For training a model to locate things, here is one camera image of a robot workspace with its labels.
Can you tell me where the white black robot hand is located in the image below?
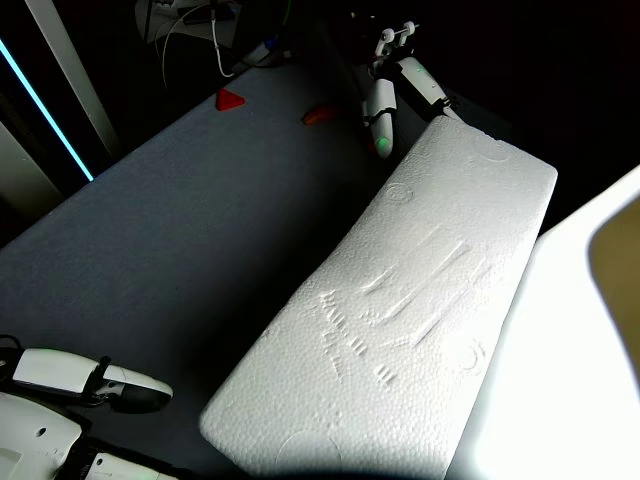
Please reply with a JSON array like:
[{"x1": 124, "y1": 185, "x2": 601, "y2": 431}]
[
  {"x1": 360, "y1": 55, "x2": 461, "y2": 161},
  {"x1": 0, "y1": 347, "x2": 181, "y2": 480}
]

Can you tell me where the white styrofoam block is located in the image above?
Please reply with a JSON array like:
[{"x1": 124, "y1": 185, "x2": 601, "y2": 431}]
[{"x1": 198, "y1": 115, "x2": 559, "y2": 480}]

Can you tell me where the orange toy bread roll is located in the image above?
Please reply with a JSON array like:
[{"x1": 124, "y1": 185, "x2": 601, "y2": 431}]
[{"x1": 301, "y1": 103, "x2": 337, "y2": 125}]

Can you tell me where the red triangular toy block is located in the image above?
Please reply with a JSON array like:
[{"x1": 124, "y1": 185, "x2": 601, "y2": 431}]
[{"x1": 215, "y1": 87, "x2": 247, "y2": 113}]

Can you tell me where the grey table cloth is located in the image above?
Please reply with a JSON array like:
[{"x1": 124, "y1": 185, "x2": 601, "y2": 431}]
[{"x1": 0, "y1": 49, "x2": 451, "y2": 480}]

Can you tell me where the cyan light strip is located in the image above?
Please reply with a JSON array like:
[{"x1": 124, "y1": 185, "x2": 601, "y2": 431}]
[{"x1": 0, "y1": 38, "x2": 96, "y2": 183}]

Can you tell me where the large bright white panel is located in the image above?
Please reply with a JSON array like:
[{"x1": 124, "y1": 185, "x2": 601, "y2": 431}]
[{"x1": 449, "y1": 163, "x2": 640, "y2": 480}]

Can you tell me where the thick white cable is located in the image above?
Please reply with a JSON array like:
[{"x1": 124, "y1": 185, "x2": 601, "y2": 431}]
[{"x1": 210, "y1": 9, "x2": 236, "y2": 79}]

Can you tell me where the thin white cable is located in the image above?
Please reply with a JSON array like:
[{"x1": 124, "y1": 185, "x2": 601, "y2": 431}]
[{"x1": 158, "y1": 4, "x2": 216, "y2": 89}]

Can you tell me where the white vertical post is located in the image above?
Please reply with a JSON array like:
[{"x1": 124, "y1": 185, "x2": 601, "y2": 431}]
[{"x1": 24, "y1": 0, "x2": 121, "y2": 157}]

